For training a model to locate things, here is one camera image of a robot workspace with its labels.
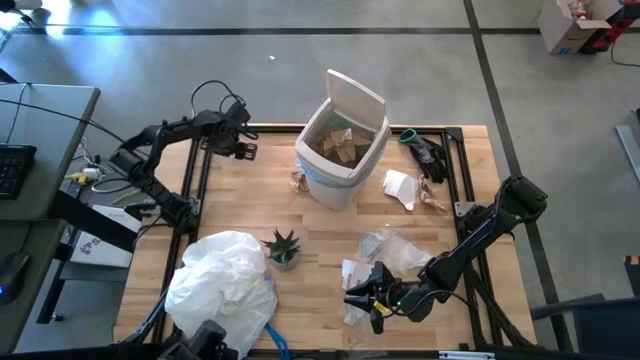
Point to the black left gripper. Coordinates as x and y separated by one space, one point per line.
225 127

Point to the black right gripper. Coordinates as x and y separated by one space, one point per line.
407 300

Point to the clear plastic bag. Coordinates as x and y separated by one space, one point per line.
356 315

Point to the white printed paper slip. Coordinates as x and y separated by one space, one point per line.
355 272

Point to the white swing bin lid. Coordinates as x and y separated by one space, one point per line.
355 100

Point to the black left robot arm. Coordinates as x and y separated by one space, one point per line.
150 165

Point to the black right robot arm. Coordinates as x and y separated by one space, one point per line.
480 235

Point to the large white plastic bag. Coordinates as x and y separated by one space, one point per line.
220 290

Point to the crumpled clear plastic wrap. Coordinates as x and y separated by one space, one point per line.
400 252

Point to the succulent in patterned grey pot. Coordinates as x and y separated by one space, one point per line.
283 250

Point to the white folded paper sheet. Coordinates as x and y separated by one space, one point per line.
400 187

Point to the small crumpled brown paper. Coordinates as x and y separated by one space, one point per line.
429 195

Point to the black glove with green cuff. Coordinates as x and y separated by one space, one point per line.
430 157

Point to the yellow plug adapter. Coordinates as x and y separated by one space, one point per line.
80 176

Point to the black equipment piece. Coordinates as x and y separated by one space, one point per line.
210 342

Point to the white printed box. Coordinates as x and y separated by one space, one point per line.
100 250

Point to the grey desk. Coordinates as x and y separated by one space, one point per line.
50 125

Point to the black keyboard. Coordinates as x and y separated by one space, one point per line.
15 172

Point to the dark office chair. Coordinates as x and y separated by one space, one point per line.
610 325

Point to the black computer mouse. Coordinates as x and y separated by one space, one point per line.
12 277

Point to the grey metal bar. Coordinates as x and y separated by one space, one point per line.
631 150

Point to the open cardboard box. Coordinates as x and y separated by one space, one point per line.
565 30

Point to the red box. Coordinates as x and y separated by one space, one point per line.
607 37

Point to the black aluminium table frame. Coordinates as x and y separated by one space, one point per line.
280 129

